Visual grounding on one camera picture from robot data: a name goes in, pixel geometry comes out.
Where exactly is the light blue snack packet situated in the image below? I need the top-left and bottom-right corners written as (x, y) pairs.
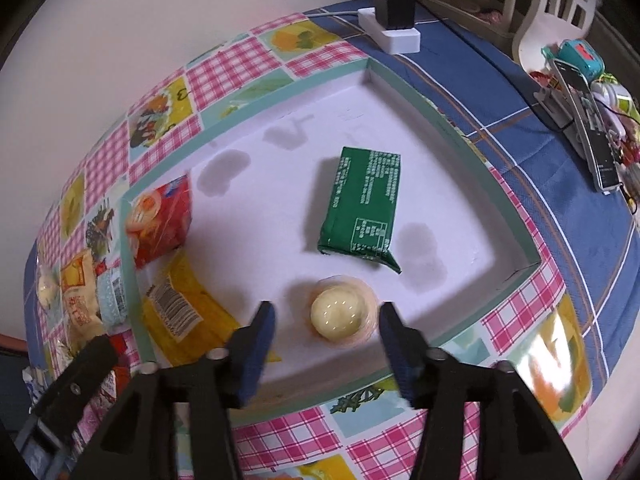
top-left (95, 257), bottom-right (132, 323)

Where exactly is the orange clear snack packet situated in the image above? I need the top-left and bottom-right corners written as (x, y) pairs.
top-left (60, 252), bottom-right (108, 341)

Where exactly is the blue striped cloth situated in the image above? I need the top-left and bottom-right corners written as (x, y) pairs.
top-left (305, 0), bottom-right (640, 396)

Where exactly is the shallow white box teal rim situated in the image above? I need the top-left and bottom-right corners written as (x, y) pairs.
top-left (119, 57), bottom-right (544, 413)

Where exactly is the yellow jelly cup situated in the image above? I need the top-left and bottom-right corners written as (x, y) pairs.
top-left (297, 276), bottom-right (381, 353)

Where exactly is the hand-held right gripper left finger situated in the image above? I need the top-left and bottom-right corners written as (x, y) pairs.
top-left (70, 301), bottom-right (277, 480)

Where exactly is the pink checked tablecloth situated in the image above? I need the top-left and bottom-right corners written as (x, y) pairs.
top-left (22, 10), bottom-right (593, 480)

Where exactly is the black charger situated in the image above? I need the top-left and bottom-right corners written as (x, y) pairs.
top-left (372, 0), bottom-right (417, 30)

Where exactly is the yellow snack packet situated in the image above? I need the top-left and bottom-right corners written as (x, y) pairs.
top-left (141, 250), bottom-right (283, 363)

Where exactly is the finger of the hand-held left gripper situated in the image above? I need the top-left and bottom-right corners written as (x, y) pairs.
top-left (34, 335), bottom-right (120, 429)

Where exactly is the white plastic chair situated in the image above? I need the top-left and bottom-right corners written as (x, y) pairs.
top-left (475, 0), bottom-right (601, 73)

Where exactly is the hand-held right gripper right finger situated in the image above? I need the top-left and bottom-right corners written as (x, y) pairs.
top-left (378, 302), bottom-right (583, 480)

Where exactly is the clear wrapped pale cake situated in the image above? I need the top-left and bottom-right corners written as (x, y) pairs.
top-left (36, 260), bottom-right (66, 311)

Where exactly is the red patterned snack packet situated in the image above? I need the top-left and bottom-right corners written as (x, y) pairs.
top-left (75, 332), bottom-right (146, 411)

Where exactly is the white green toy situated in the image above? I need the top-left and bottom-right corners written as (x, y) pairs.
top-left (592, 80), bottom-right (636, 121)

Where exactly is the teal toy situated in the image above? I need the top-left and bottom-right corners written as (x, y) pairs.
top-left (542, 39), bottom-right (606, 81)

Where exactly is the grey phone stand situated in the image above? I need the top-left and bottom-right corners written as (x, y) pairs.
top-left (532, 85), bottom-right (576, 133)

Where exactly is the dark green snack packet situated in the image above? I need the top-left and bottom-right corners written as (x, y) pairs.
top-left (316, 146), bottom-right (403, 275)

